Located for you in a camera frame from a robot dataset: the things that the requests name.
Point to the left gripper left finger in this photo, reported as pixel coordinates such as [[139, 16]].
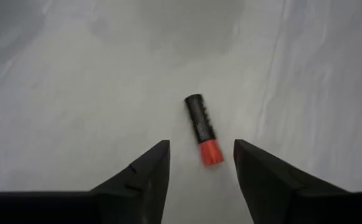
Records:
[[106, 208]]

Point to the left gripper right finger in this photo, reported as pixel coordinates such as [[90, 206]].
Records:
[[293, 205]]

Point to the red black MAX battery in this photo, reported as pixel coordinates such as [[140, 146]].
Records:
[[202, 124]]

